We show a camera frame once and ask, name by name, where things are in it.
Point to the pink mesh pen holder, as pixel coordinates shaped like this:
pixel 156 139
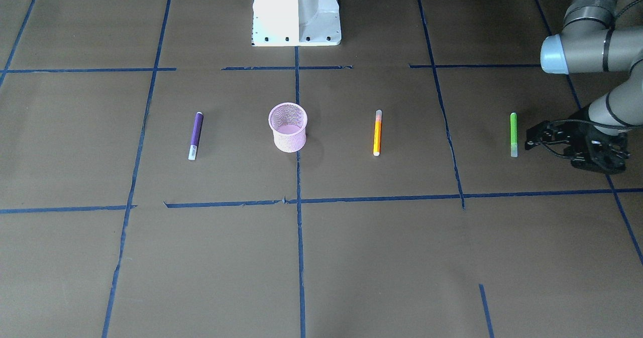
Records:
pixel 288 123

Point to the green highlighter pen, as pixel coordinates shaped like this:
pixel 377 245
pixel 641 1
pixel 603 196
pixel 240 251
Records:
pixel 513 135

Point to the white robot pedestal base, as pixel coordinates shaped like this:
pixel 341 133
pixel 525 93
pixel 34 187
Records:
pixel 294 23

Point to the orange highlighter pen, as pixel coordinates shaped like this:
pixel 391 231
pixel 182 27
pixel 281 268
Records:
pixel 378 124

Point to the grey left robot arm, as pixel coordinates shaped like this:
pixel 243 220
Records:
pixel 590 42

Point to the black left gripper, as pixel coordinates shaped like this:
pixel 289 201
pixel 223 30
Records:
pixel 577 139

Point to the purple highlighter pen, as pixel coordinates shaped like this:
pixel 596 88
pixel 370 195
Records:
pixel 195 136

